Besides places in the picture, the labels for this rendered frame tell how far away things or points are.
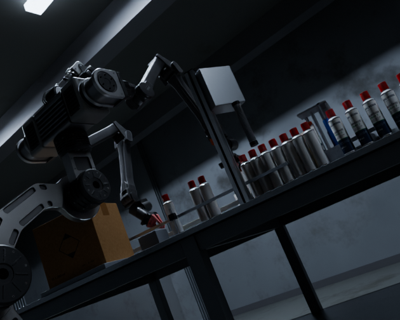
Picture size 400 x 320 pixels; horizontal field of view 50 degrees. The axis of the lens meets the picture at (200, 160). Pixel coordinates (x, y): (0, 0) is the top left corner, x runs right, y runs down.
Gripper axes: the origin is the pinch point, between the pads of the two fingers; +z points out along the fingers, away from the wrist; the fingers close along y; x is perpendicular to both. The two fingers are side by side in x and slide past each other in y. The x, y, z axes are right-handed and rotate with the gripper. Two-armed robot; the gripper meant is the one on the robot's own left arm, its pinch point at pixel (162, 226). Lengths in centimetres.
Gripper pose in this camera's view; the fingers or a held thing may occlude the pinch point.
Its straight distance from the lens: 211.4
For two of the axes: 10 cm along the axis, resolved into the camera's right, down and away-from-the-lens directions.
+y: 4.3, 0.6, 9.0
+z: 8.2, 4.0, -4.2
